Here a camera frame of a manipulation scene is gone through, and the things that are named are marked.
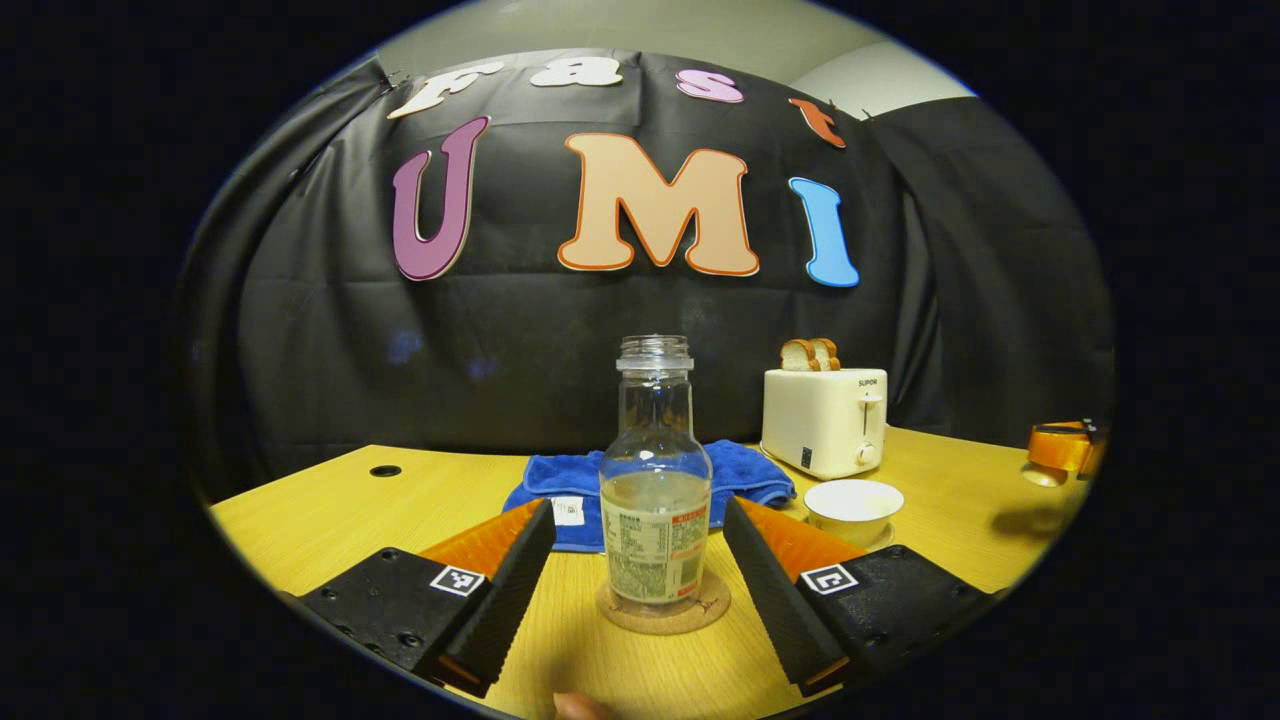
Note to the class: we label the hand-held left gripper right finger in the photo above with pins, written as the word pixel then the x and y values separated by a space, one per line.
pixel 770 600

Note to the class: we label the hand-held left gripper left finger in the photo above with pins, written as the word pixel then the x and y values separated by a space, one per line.
pixel 515 590

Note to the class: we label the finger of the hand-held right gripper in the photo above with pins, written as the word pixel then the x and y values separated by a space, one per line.
pixel 1060 447

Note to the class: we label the round cork coaster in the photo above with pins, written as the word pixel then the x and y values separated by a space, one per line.
pixel 665 618

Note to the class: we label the cream ceramic teacup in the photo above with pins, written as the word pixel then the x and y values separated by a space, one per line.
pixel 853 510

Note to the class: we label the clear glass water bottle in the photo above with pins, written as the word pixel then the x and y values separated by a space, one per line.
pixel 655 500

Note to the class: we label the blue towel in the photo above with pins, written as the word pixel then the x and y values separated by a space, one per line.
pixel 560 480

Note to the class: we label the cream ceramic saucer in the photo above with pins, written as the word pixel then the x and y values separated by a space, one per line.
pixel 884 538

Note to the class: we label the white toaster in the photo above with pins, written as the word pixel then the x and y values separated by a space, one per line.
pixel 820 420

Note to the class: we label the toast bread slice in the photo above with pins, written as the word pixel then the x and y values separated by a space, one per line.
pixel 798 355
pixel 830 352

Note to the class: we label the black backdrop cloth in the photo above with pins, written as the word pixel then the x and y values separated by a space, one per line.
pixel 500 340

